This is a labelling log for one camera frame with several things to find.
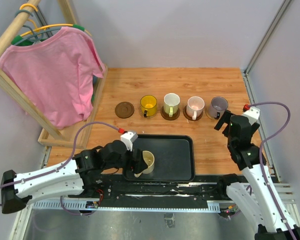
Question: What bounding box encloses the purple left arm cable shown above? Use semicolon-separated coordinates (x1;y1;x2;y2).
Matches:
0;121;123;217

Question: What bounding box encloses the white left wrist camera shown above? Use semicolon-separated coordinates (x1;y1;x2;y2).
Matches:
120;130;138;152

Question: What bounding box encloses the brown wooden coaster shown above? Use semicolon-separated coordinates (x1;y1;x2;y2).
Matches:
160;107;180;121
114;101;135;119
183;105;203;121

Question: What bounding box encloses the purple transparent cup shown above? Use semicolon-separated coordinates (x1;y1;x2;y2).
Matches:
208;96;229;120

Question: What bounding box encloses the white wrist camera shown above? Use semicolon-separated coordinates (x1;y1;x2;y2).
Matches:
120;130;138;152
242;104;260;125

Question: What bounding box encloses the yellow transparent cup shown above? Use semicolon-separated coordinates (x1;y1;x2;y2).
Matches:
140;95;158;116

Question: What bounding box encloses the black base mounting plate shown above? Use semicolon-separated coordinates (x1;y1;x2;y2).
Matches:
38;173;248;208

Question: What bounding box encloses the woven rattan coaster right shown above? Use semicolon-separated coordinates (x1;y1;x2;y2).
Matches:
205;110;220;120

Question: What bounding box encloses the woven rattan coaster left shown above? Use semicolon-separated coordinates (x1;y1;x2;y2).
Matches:
138;106;157;119

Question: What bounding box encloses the black plastic tray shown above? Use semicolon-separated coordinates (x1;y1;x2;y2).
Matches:
123;134;195;183

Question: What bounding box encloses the white ceramic mug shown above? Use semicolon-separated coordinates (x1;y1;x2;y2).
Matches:
163;93;180;118

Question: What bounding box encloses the pink t-shirt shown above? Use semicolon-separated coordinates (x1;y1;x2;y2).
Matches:
0;26;105;129

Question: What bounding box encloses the brown wooden coaster left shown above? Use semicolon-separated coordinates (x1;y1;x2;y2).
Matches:
114;101;135;119

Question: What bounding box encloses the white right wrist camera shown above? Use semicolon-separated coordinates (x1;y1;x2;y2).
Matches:
242;104;260;125

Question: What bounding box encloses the brown wooden coaster middle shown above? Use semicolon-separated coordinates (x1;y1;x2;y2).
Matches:
160;107;180;121

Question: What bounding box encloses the woven rattan coaster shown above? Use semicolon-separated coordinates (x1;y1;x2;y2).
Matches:
138;106;157;119
205;110;220;120

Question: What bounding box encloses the cream ceramic mug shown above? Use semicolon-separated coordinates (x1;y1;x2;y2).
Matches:
134;150;155;178

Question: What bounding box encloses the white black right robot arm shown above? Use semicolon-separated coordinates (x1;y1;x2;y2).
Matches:
214;107;300;240

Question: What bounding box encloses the wooden clothes rack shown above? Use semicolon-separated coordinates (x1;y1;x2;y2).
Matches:
0;0;109;150

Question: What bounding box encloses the yellow clothes hanger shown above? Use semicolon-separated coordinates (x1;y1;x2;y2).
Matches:
20;0;79;37

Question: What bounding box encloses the grey clothes hanger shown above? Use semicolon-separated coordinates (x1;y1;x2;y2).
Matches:
11;4;63;47

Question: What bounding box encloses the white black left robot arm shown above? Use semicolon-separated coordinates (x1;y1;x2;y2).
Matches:
0;140;148;214

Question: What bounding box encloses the brown wooden coaster right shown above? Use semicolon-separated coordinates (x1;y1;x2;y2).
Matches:
183;105;203;121

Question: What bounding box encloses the aluminium frame rail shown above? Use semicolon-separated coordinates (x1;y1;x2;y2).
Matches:
22;182;297;213

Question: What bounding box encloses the pink ceramic mug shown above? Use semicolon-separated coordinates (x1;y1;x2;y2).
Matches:
185;96;205;121

